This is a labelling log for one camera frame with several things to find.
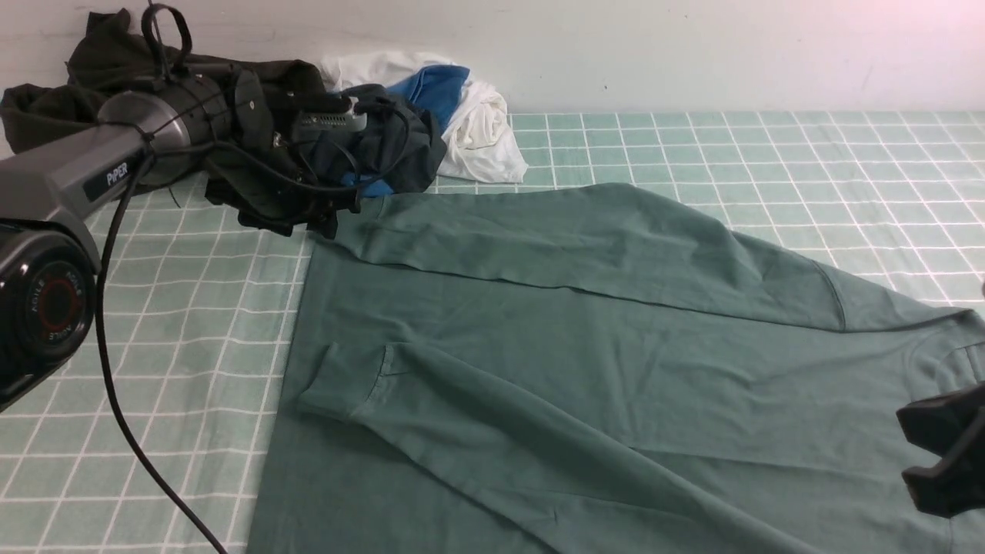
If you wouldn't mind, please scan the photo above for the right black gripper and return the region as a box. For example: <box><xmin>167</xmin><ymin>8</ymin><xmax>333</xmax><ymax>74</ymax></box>
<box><xmin>897</xmin><ymin>383</ymin><xmax>984</xmax><ymax>518</ymax></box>

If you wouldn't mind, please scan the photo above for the white crumpled garment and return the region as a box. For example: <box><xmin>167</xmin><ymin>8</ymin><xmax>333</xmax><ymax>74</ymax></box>
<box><xmin>319</xmin><ymin>52</ymin><xmax>529</xmax><ymax>185</ymax></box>

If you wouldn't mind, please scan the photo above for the dark navy crumpled garment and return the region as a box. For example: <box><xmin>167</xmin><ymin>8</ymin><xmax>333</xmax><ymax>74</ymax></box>
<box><xmin>305</xmin><ymin>84</ymin><xmax>447</xmax><ymax>199</ymax></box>

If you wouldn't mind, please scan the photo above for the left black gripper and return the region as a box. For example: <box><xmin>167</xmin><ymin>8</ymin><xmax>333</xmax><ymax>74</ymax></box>
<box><xmin>206</xmin><ymin>68</ymin><xmax>362</xmax><ymax>239</ymax></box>

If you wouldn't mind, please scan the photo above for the dark olive crumpled garment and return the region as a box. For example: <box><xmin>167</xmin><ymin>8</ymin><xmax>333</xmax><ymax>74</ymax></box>
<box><xmin>2</xmin><ymin>9</ymin><xmax>327</xmax><ymax>154</ymax></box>

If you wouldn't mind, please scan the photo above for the green long-sleeve top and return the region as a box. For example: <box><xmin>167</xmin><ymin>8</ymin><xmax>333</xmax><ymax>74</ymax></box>
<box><xmin>246</xmin><ymin>185</ymin><xmax>983</xmax><ymax>553</ymax></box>

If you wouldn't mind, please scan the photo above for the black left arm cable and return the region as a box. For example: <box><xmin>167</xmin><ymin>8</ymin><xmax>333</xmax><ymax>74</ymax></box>
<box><xmin>94</xmin><ymin>4</ymin><xmax>416</xmax><ymax>554</ymax></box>

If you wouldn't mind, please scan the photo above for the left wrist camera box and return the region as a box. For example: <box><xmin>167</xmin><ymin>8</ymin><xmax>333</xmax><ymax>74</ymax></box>
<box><xmin>291</xmin><ymin>112</ymin><xmax>367</xmax><ymax>142</ymax></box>

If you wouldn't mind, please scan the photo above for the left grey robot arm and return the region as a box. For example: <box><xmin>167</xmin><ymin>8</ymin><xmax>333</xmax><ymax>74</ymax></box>
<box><xmin>1</xmin><ymin>64</ymin><xmax>367</xmax><ymax>408</ymax></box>

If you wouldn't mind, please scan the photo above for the green checkered tablecloth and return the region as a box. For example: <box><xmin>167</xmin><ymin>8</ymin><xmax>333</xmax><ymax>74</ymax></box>
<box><xmin>1</xmin><ymin>112</ymin><xmax>984</xmax><ymax>553</ymax></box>

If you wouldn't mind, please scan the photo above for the blue crumpled garment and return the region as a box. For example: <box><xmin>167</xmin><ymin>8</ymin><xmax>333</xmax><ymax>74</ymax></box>
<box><xmin>376</xmin><ymin>65</ymin><xmax>470</xmax><ymax>153</ymax></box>

